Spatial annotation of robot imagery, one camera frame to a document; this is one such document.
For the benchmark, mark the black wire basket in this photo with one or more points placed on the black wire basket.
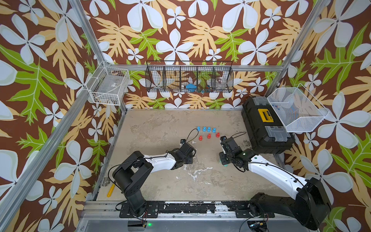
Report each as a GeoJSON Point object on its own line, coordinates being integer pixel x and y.
{"type": "Point", "coordinates": [189, 76]}

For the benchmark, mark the black toolbox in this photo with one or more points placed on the black toolbox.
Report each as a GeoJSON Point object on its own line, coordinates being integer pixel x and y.
{"type": "Point", "coordinates": [265, 130]}

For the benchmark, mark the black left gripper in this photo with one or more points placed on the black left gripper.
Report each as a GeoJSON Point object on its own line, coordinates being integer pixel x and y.
{"type": "Point", "coordinates": [191, 158]}

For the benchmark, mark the white wire basket left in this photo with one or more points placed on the white wire basket left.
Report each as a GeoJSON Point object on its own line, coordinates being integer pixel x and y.
{"type": "Point", "coordinates": [108, 84]}

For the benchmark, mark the white mesh basket right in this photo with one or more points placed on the white mesh basket right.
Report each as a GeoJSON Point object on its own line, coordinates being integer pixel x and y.
{"type": "Point", "coordinates": [297, 108]}

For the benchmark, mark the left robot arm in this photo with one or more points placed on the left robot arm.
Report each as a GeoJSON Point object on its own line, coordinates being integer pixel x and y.
{"type": "Point", "coordinates": [130, 175]}

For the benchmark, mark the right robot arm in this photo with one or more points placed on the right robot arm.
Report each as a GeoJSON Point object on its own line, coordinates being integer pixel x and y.
{"type": "Point", "coordinates": [307, 200]}

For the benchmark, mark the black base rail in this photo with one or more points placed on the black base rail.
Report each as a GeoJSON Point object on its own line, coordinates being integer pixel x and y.
{"type": "Point", "coordinates": [241, 209]}

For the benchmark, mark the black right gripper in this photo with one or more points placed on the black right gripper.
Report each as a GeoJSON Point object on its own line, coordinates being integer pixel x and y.
{"type": "Point", "coordinates": [222, 161]}

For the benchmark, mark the yellow handled screwdriver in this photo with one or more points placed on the yellow handled screwdriver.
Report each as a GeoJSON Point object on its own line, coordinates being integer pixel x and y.
{"type": "Point", "coordinates": [111, 190]}

